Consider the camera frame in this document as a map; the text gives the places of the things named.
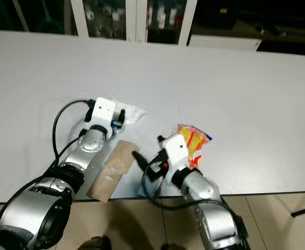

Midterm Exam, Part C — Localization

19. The orange yellow snack packet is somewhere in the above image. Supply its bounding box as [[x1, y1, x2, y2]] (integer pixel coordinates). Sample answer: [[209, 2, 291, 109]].
[[176, 124, 213, 168]]

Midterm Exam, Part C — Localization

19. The light blue cloth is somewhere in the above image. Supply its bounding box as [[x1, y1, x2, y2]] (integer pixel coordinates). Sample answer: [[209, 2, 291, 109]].
[[136, 180, 156, 199]]

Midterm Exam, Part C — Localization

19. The brown paper bag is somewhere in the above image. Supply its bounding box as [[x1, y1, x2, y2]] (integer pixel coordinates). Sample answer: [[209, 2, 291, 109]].
[[87, 140, 138, 203]]

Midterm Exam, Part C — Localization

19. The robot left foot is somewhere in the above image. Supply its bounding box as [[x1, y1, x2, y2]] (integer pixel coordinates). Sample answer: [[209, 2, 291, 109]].
[[82, 237, 111, 250]]

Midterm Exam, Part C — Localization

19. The white framed glass cabinet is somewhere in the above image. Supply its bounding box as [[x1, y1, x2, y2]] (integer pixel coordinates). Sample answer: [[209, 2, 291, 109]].
[[69, 0, 200, 46]]

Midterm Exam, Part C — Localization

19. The white flat box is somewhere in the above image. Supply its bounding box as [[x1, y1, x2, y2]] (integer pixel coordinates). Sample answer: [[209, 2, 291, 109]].
[[189, 34, 262, 51]]

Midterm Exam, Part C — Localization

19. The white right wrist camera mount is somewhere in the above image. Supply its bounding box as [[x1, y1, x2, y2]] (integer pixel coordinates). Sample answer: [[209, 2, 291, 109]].
[[161, 134, 193, 172]]

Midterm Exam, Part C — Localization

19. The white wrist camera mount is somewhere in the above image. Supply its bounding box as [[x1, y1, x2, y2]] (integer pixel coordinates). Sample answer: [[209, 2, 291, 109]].
[[86, 97, 118, 137], [161, 134, 193, 172]]

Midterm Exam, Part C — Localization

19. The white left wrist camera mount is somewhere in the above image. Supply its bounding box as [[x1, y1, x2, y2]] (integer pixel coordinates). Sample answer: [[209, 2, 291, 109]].
[[86, 97, 118, 137]]

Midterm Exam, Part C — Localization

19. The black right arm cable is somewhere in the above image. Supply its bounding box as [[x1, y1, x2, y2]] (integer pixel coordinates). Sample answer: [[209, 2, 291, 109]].
[[147, 159, 226, 211]]

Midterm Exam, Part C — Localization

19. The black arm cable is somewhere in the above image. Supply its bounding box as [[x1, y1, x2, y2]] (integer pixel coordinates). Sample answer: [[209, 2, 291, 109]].
[[147, 159, 226, 211], [52, 99, 93, 172]]

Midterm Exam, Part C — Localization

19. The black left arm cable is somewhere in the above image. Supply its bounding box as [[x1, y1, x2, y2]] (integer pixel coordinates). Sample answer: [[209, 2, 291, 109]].
[[52, 99, 93, 172]]

